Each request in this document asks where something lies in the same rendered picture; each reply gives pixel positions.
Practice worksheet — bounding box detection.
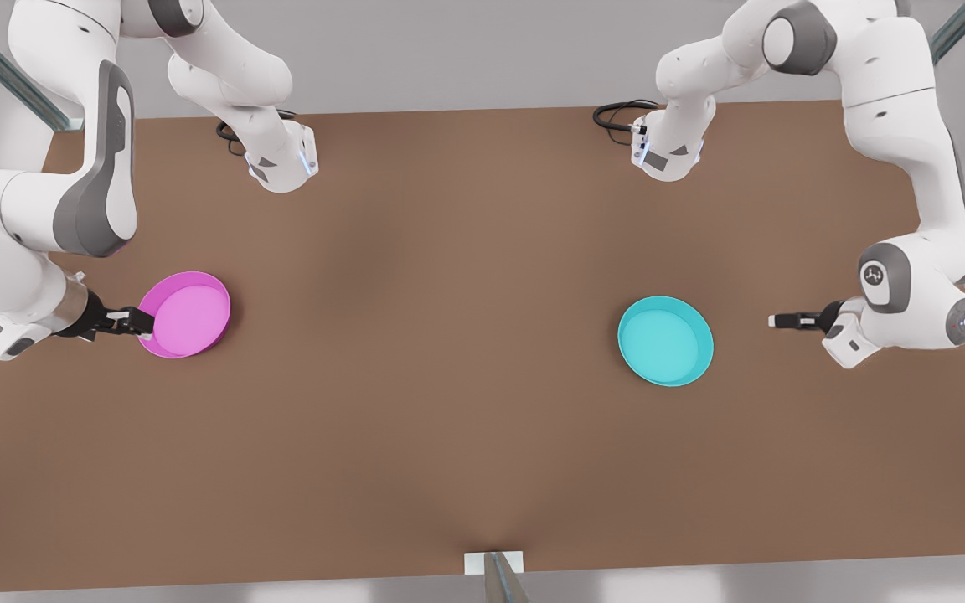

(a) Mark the black cable loop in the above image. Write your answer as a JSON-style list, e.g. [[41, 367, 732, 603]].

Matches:
[[592, 100, 661, 148], [215, 108, 299, 157]]

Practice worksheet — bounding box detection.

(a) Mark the pink plate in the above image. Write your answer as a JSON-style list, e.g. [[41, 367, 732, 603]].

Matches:
[[137, 271, 232, 360]]

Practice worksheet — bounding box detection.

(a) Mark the silver frame post with foot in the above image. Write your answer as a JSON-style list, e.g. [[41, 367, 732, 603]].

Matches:
[[464, 550, 530, 603]]

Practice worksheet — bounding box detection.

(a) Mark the blue plate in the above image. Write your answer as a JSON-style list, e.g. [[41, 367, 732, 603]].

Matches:
[[617, 296, 715, 388]]

